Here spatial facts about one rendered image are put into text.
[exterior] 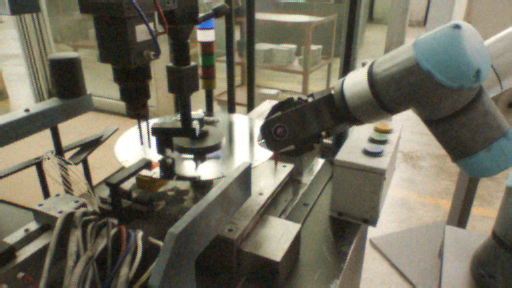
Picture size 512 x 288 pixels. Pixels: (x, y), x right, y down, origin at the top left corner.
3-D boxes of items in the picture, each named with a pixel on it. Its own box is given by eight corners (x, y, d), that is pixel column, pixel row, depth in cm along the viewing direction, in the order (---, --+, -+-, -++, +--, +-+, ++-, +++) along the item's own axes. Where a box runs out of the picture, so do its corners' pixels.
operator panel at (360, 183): (355, 164, 115) (361, 116, 108) (395, 172, 111) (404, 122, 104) (328, 215, 92) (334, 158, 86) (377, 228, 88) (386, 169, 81)
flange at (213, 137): (230, 147, 79) (230, 136, 77) (173, 154, 76) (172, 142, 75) (219, 126, 88) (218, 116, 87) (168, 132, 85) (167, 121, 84)
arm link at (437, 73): (493, 101, 41) (449, 38, 39) (399, 132, 49) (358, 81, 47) (501, 60, 45) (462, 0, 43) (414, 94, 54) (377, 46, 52)
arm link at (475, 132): (496, 121, 56) (454, 62, 53) (542, 158, 46) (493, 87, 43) (444, 153, 58) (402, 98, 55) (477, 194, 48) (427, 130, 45)
